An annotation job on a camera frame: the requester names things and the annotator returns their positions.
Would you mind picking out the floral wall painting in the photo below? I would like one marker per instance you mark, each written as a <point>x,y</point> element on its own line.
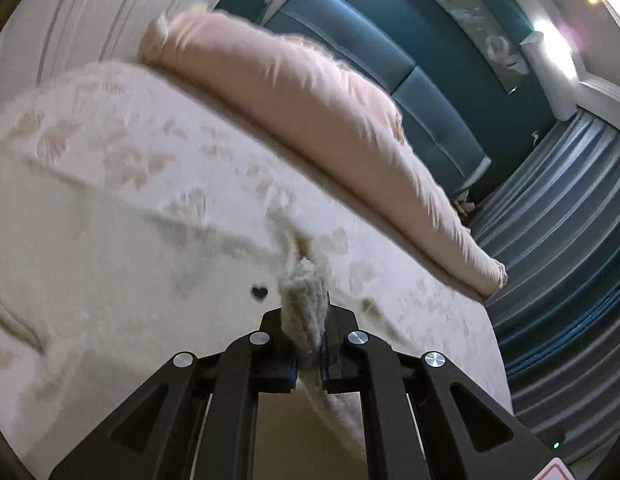
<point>490,39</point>

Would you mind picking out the pink folded duvet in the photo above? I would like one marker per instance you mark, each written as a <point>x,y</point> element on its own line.
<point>331,116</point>

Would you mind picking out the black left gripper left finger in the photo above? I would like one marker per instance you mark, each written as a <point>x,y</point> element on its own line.
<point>192,419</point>

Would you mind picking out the teal upholstered headboard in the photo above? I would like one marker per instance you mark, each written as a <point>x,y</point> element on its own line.
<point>436,131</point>

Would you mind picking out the white panelled wardrobe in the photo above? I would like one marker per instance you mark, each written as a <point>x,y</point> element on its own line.
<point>44,38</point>

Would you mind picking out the beige knitted sweater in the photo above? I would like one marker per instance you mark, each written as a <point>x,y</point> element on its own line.
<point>305,303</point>

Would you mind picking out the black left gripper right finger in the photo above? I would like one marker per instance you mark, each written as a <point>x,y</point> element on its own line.
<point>423,417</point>

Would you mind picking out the pink floral bed blanket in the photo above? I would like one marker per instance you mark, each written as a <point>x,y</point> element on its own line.
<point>140,218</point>

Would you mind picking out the grey striped curtain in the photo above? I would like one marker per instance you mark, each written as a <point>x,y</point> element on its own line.
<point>555,224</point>

